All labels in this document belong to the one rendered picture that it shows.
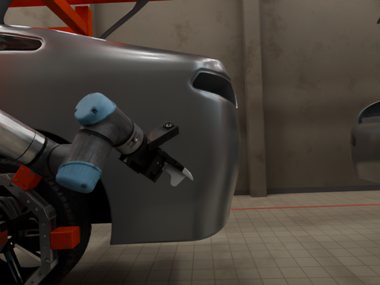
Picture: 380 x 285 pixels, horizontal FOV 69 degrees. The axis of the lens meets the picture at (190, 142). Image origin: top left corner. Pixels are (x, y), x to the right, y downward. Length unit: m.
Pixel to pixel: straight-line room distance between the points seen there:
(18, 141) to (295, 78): 6.02
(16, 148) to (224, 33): 5.92
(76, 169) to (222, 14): 6.11
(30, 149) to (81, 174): 0.14
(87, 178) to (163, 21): 6.05
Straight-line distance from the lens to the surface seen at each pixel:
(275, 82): 6.26
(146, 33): 6.47
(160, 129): 0.73
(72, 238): 1.25
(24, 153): 0.65
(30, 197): 1.28
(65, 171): 0.56
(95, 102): 0.58
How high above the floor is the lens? 1.23
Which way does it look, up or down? 1 degrees down
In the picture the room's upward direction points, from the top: 3 degrees counter-clockwise
